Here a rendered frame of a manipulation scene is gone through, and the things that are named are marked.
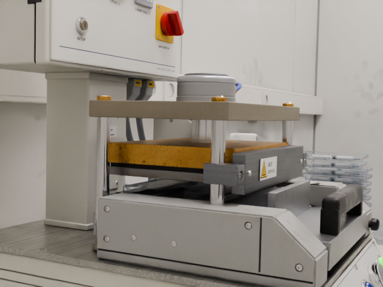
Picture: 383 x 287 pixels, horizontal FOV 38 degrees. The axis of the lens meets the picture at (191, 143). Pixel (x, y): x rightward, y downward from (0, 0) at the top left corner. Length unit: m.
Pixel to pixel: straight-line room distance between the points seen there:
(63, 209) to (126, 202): 0.22
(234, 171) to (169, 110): 0.10
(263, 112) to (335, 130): 2.53
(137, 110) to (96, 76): 0.17
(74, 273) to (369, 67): 2.67
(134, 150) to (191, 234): 0.15
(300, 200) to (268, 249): 0.19
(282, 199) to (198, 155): 0.11
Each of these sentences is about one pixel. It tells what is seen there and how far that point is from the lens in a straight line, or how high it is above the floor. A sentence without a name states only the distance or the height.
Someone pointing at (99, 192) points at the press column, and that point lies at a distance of 0.67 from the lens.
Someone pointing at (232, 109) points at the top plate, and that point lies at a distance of 0.59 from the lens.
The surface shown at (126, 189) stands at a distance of 0.70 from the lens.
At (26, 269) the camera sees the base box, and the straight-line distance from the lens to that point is 0.71.
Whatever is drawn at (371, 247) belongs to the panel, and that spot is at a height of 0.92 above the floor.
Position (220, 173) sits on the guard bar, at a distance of 0.58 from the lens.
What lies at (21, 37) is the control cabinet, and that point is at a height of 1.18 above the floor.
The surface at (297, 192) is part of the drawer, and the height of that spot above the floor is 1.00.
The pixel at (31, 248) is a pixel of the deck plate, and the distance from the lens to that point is 0.70.
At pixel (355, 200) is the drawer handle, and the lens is 0.70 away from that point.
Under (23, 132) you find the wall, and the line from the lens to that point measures 1.14.
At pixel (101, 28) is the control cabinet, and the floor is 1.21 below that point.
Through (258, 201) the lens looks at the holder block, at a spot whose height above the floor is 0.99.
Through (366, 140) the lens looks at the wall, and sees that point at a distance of 3.17.
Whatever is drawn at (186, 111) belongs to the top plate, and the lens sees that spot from 0.60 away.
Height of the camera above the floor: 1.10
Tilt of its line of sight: 3 degrees down
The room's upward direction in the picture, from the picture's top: 1 degrees clockwise
